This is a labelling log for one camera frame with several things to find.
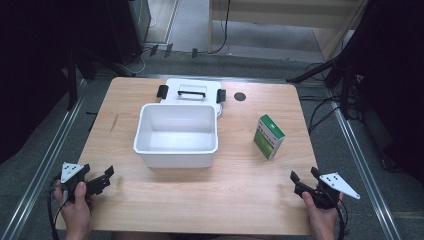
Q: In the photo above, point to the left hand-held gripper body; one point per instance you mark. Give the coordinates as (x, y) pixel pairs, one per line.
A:
(69, 171)

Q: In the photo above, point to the person's right hand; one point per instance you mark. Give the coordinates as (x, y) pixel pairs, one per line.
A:
(321, 221)

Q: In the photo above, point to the white plastic storage box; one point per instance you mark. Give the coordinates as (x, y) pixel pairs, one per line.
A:
(176, 133)

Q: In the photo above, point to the green and white carton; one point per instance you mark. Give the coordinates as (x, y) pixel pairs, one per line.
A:
(268, 136)

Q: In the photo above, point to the black round table grommet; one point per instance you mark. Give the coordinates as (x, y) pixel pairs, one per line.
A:
(240, 96)

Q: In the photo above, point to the person's left hand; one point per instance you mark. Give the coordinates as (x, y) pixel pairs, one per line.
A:
(77, 213)

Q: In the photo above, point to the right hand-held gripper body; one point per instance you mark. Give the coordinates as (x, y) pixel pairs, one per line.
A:
(336, 185)

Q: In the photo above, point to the black tripod stand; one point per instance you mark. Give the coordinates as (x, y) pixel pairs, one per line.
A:
(345, 86)
(72, 83)

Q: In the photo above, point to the black cabinet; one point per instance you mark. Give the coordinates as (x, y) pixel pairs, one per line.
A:
(128, 30)

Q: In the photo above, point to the metal floor rail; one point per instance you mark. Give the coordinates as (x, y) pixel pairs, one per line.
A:
(363, 166)
(40, 166)

